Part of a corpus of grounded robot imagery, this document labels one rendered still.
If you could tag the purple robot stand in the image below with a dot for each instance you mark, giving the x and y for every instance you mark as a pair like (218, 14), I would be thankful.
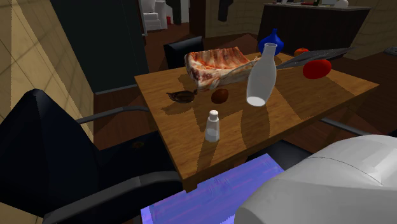
(214, 192)

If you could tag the white stacked furniture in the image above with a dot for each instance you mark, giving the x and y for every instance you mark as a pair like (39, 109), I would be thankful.
(153, 17)

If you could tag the dark tall cabinet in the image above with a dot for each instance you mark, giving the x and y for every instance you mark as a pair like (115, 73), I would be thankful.
(99, 43)

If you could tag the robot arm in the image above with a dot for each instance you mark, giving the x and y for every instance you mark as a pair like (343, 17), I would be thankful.
(325, 189)

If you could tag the white salt shaker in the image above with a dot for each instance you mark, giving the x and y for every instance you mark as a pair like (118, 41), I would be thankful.
(212, 128)

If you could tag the raw rib rack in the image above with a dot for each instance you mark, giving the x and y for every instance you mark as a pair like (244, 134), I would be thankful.
(214, 63)

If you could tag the white bottle vase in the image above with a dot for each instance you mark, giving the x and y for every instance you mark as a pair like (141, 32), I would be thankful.
(262, 79)

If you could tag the black armchair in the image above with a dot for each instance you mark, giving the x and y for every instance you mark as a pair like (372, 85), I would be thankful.
(43, 149)

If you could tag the dark wooden counter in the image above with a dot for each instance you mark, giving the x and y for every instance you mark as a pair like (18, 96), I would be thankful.
(310, 26)

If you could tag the black chair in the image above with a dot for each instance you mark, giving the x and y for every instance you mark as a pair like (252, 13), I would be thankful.
(181, 51)

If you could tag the small orange tomato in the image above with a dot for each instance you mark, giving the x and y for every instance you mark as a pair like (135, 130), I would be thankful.
(300, 51)

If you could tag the wooden table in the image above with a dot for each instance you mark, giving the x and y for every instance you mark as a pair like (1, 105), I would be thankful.
(294, 105)

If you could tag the brown round fruit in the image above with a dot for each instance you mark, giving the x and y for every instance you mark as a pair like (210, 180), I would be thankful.
(220, 96)

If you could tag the dark brown small dish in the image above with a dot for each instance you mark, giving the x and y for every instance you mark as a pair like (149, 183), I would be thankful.
(183, 96)

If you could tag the grey long flat blade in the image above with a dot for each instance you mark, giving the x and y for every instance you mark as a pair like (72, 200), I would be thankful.
(313, 56)

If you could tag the red oval fruit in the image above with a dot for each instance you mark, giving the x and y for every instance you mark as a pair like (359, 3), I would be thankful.
(317, 69)

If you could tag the blue vase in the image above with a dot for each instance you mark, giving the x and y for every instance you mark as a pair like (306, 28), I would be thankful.
(273, 42)

